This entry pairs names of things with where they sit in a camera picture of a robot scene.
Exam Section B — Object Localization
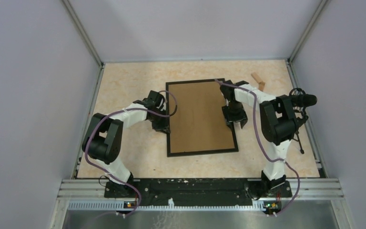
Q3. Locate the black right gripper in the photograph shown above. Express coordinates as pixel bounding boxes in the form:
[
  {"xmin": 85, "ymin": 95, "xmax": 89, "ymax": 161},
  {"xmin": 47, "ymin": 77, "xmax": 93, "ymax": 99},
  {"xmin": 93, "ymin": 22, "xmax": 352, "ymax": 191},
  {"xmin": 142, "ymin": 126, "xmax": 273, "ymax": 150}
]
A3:
[{"xmin": 222, "ymin": 102, "xmax": 246, "ymax": 130}]

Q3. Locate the black picture frame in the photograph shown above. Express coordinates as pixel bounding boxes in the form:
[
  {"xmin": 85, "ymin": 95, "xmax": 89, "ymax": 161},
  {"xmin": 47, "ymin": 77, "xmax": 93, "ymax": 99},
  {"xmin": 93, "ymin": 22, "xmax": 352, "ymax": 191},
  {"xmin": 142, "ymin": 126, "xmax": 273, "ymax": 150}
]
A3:
[{"xmin": 165, "ymin": 78, "xmax": 239, "ymax": 158}]

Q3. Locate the brown backing board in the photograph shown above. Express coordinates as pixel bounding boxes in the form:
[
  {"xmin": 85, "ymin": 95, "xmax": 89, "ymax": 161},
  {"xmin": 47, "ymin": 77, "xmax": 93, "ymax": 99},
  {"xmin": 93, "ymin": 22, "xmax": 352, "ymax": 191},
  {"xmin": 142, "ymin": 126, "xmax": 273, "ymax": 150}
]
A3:
[{"xmin": 168, "ymin": 81, "xmax": 236, "ymax": 154}]

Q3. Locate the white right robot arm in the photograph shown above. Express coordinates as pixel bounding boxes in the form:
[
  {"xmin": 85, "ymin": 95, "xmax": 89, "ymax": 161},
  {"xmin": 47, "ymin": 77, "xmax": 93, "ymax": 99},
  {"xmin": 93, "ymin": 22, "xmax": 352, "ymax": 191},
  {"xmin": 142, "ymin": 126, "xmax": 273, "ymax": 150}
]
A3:
[{"xmin": 217, "ymin": 80, "xmax": 310, "ymax": 197}]

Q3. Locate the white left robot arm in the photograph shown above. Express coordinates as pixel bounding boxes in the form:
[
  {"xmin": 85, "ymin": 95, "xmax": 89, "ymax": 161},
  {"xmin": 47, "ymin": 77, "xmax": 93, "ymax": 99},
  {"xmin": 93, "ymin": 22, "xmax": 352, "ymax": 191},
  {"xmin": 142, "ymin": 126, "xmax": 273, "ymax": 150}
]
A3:
[{"xmin": 81, "ymin": 91, "xmax": 170, "ymax": 197}]

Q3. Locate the wooden block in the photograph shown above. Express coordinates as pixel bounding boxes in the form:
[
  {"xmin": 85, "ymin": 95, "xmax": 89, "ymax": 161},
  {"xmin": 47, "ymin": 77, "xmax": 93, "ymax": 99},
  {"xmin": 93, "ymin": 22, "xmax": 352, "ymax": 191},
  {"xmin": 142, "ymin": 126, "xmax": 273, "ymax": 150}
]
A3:
[
  {"xmin": 258, "ymin": 81, "xmax": 265, "ymax": 91},
  {"xmin": 251, "ymin": 72, "xmax": 263, "ymax": 84}
]

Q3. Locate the black microphone on tripod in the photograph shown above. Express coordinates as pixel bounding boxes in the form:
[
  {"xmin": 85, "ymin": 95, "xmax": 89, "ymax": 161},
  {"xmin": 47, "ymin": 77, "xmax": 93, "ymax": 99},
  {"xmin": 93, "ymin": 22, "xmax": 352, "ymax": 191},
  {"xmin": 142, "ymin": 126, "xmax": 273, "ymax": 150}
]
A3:
[{"xmin": 289, "ymin": 88, "xmax": 317, "ymax": 154}]

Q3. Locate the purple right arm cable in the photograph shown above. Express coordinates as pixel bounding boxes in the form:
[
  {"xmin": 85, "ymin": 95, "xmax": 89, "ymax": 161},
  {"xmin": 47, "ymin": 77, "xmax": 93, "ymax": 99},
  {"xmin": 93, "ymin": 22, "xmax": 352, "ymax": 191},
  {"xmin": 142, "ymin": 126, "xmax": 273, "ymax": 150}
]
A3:
[{"xmin": 214, "ymin": 78, "xmax": 301, "ymax": 217}]

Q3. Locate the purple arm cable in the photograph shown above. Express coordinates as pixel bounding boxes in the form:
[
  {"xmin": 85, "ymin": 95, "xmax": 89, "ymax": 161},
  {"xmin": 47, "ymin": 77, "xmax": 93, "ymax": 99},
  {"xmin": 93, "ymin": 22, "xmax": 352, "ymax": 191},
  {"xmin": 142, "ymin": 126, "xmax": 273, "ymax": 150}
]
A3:
[
  {"xmin": 84, "ymin": 90, "xmax": 178, "ymax": 219},
  {"xmin": 214, "ymin": 78, "xmax": 301, "ymax": 217}
]

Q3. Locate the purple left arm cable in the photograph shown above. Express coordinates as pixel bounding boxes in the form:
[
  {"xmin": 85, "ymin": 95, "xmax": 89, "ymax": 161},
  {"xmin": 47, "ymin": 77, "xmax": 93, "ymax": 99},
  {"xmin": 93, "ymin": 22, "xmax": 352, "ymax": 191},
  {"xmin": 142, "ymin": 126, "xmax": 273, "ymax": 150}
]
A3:
[{"xmin": 84, "ymin": 90, "xmax": 178, "ymax": 219}]

